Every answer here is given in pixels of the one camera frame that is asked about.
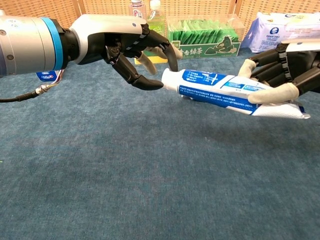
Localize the green drink bottle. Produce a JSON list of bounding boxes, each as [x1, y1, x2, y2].
[[146, 0, 167, 41]]

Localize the clear box green tea bags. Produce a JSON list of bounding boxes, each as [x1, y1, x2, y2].
[[166, 13, 245, 60]]

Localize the white blue tissue pack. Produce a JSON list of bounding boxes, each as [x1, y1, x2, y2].
[[241, 11, 320, 55]]

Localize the blue white toothpaste tube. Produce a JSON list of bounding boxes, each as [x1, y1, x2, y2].
[[160, 68, 312, 120]]

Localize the teal felt table cover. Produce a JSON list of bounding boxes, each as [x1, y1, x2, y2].
[[0, 47, 320, 240]]

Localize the clear bottle purple label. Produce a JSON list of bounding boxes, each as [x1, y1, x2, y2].
[[128, 0, 148, 21]]

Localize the blue toothpaste carton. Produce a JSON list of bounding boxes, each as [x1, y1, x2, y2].
[[36, 70, 60, 83]]

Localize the wicker folding screen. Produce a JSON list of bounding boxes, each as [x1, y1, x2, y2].
[[0, 0, 320, 46]]

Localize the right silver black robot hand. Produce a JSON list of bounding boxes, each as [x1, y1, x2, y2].
[[237, 38, 320, 105]]

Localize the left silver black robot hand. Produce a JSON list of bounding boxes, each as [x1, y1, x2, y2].
[[58, 14, 183, 91]]

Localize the green yellow sponge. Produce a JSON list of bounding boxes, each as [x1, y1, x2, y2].
[[134, 53, 169, 65]]

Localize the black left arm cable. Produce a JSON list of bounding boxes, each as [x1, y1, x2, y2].
[[0, 69, 66, 103]]

